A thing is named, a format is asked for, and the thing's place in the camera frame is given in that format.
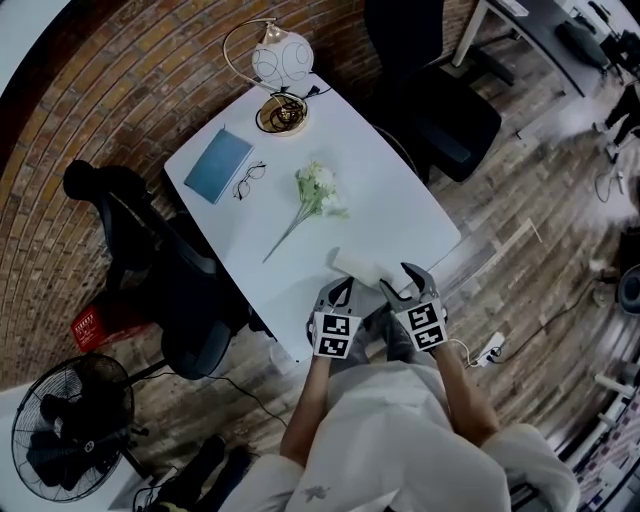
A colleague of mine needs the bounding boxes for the black swivel chair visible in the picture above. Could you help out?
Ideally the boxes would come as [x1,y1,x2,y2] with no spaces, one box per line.
[617,227,640,317]

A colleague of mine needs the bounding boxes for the person's left forearm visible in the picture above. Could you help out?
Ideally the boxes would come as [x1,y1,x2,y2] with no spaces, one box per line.
[279,355,332,469]

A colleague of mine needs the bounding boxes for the white artificial flower bouquet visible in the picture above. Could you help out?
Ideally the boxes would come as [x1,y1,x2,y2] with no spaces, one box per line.
[262,160,352,264]

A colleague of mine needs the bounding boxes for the black office chair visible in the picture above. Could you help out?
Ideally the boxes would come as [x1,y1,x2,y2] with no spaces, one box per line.
[63,159,277,374]
[362,0,503,184]

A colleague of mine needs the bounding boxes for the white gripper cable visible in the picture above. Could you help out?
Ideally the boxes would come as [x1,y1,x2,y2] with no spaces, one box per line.
[446,338,482,369]

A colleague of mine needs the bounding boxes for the black round bag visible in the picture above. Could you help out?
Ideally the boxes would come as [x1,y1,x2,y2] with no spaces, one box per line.
[557,19,609,69]

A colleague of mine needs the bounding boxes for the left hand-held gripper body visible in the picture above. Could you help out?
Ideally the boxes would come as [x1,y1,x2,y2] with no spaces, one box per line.
[306,304,362,361]

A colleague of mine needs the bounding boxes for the person's white shirt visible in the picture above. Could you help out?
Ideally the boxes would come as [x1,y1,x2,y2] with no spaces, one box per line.
[219,362,582,512]

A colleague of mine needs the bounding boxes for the black pedestal fan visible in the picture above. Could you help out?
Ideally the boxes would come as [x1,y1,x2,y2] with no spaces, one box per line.
[12,319,234,504]

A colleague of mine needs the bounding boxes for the black floor cable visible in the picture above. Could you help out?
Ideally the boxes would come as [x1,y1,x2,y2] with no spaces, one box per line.
[493,283,602,359]

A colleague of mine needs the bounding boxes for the person's right forearm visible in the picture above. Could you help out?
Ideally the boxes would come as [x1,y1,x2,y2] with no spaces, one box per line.
[434,344,502,449]

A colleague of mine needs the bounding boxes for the black fan cable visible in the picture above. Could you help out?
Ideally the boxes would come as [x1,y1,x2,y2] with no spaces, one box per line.
[133,372,292,429]

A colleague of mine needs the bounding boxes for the gold lamp with globe shade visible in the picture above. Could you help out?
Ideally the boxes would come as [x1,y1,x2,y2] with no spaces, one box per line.
[222,18,332,137]

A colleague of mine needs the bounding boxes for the dark desk with white legs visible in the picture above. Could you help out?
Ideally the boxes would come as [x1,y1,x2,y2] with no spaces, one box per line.
[449,0,612,99]

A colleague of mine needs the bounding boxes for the white metal rack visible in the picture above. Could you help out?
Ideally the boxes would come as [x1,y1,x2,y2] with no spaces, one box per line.
[593,372,640,481]

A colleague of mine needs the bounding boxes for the thin-framed eyeglasses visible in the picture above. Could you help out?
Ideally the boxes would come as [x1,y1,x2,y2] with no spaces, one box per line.
[232,160,268,202]

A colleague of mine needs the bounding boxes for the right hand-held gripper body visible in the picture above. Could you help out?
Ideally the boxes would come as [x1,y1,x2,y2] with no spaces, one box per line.
[394,296,448,354]

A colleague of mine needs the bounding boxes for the blue notebook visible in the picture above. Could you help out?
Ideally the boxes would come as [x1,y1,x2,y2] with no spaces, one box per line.
[183,125,256,206]

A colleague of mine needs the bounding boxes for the red plastic crate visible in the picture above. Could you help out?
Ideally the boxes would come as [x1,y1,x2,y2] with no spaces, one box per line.
[69,299,152,354]

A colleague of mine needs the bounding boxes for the white folding table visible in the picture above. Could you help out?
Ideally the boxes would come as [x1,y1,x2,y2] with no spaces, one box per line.
[163,74,462,364]

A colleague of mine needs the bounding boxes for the person's grey trousers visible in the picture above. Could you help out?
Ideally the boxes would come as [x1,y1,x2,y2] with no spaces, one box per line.
[344,304,437,369]

